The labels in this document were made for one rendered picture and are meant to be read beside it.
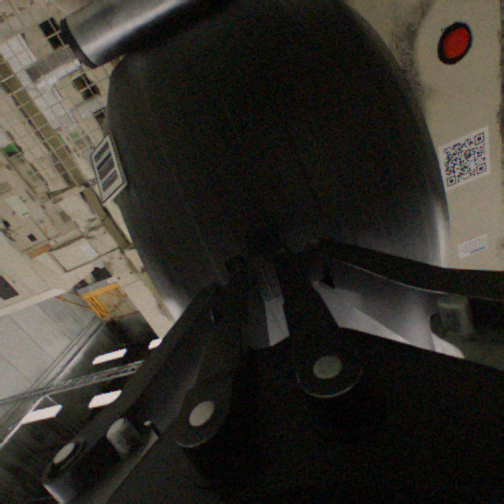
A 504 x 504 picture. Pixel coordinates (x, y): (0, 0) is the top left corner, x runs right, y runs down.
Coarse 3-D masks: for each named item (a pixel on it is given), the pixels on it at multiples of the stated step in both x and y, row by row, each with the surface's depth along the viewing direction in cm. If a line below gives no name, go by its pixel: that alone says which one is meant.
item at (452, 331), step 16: (448, 304) 6; (464, 304) 6; (432, 320) 7; (448, 320) 6; (464, 320) 6; (432, 336) 7; (448, 336) 6; (464, 336) 6; (480, 336) 6; (496, 336) 6; (448, 352) 6; (464, 352) 6; (480, 352) 5; (496, 352) 5
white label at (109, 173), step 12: (108, 132) 25; (108, 144) 25; (96, 156) 26; (108, 156) 25; (96, 168) 26; (108, 168) 25; (120, 168) 24; (96, 180) 26; (108, 180) 25; (120, 180) 24; (108, 192) 25
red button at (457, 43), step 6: (456, 30) 34; (462, 30) 34; (450, 36) 35; (456, 36) 35; (462, 36) 35; (444, 42) 35; (450, 42) 35; (456, 42) 35; (462, 42) 35; (444, 48) 35; (450, 48) 35; (456, 48) 35; (462, 48) 35; (444, 54) 36; (450, 54) 35; (456, 54) 35
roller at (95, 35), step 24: (96, 0) 26; (120, 0) 25; (144, 0) 26; (168, 0) 26; (192, 0) 26; (216, 0) 27; (72, 24) 26; (96, 24) 26; (120, 24) 26; (144, 24) 27; (168, 24) 28; (72, 48) 27; (96, 48) 27; (120, 48) 28
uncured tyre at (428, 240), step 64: (256, 0) 25; (320, 0) 23; (128, 64) 27; (192, 64) 24; (256, 64) 22; (320, 64) 21; (384, 64) 22; (128, 128) 24; (192, 128) 22; (256, 128) 21; (320, 128) 21; (384, 128) 21; (128, 192) 24; (192, 192) 22; (256, 192) 21; (320, 192) 21; (384, 192) 21; (192, 256) 23; (448, 256) 28
